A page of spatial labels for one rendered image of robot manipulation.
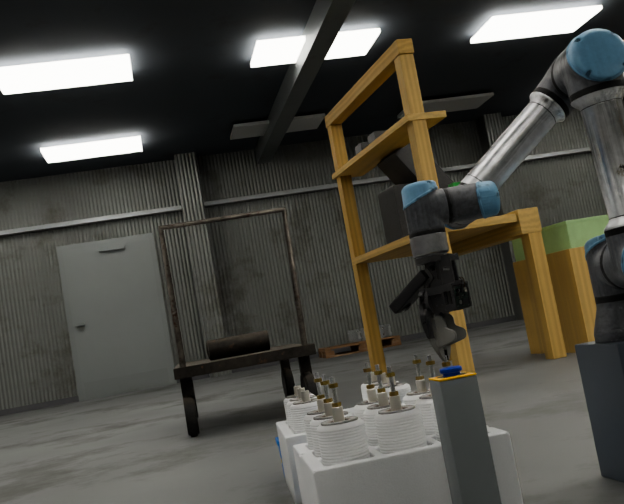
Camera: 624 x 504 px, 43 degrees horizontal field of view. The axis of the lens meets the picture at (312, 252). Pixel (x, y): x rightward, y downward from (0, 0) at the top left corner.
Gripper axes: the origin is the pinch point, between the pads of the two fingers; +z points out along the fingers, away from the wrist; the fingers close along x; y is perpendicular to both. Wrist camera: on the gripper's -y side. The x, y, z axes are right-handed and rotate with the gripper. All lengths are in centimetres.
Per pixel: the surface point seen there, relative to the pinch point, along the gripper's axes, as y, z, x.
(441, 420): 7.8, 10.4, -17.6
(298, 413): -55, 11, 15
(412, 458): -2.2, 17.6, -14.1
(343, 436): -12.5, 11.5, -20.7
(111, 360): -835, -15, 527
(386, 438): -7.9, 13.7, -13.4
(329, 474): -13.2, 17.4, -25.9
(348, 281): -611, -68, 801
